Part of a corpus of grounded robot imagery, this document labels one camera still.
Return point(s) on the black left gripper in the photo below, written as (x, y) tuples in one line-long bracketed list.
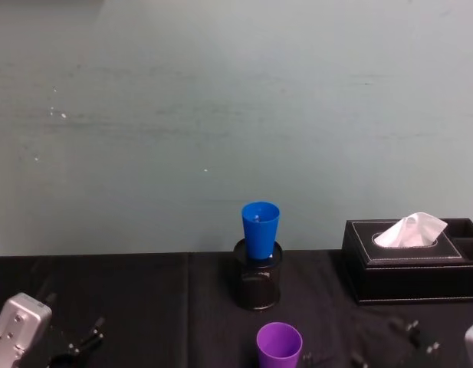
[(69, 361)]

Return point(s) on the black leather tissue box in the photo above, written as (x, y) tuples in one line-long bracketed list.
[(408, 280)]

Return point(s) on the purple plastic cup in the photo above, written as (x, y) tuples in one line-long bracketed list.
[(278, 358)]

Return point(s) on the black table cloth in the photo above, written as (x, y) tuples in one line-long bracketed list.
[(152, 299)]

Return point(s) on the white paper tissue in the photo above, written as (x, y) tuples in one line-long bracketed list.
[(410, 230)]

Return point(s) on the black mesh pen holder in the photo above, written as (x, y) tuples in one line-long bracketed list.
[(259, 287)]

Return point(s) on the blue plastic cup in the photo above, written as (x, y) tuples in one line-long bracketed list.
[(260, 234)]

